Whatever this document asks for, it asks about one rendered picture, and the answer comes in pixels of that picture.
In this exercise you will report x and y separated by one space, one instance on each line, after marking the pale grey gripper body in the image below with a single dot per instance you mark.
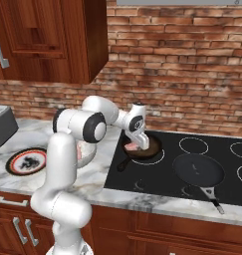
142 138

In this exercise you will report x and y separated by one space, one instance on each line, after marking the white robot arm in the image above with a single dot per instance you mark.
61 159

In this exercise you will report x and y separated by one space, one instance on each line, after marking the pale bowl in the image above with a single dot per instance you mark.
87 153

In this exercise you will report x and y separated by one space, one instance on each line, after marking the red and black rimmed plate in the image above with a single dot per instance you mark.
26 161

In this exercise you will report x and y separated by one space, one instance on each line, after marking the pink raw steak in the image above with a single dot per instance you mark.
130 146

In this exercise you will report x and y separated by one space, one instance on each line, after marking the small dark brown pan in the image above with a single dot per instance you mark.
151 151

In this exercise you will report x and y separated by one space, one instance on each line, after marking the black hob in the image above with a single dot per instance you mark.
165 186

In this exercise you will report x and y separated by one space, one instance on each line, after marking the large black frying pan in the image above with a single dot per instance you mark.
198 170

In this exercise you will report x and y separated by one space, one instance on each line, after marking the wooden base cupboard front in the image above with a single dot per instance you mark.
172 235

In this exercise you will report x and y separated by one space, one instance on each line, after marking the wooden base cupboard door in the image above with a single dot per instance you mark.
43 237
4 237

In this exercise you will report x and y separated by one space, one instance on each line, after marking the grey toaster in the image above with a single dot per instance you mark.
2 126

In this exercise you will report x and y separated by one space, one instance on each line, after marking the wooden drawer front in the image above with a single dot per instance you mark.
6 208

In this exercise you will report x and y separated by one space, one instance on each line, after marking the wooden wall cupboard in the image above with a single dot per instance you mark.
96 36

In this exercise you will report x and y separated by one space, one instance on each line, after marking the wooden wall cupboard door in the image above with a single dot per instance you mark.
39 36

